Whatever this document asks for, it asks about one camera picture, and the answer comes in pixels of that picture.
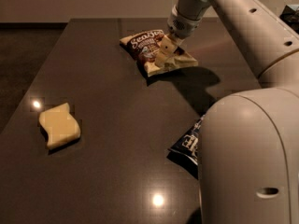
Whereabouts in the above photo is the yellow wavy sponge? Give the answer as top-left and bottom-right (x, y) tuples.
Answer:
(39, 103), (81, 150)

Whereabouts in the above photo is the brown chip bag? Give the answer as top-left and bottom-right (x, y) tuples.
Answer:
(120, 30), (198, 77)

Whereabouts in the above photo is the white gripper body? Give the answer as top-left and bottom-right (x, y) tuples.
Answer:
(167, 6), (201, 40)

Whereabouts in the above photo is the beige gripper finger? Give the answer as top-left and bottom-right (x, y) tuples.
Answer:
(155, 51), (170, 68)
(160, 35), (178, 55)

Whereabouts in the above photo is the dark blue background bag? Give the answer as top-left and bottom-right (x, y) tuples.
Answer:
(279, 4), (299, 34)

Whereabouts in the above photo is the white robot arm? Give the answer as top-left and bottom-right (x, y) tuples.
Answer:
(158, 0), (299, 224)

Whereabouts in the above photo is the blue Kettle chip bag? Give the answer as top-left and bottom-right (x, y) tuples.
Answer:
(169, 118), (204, 165)

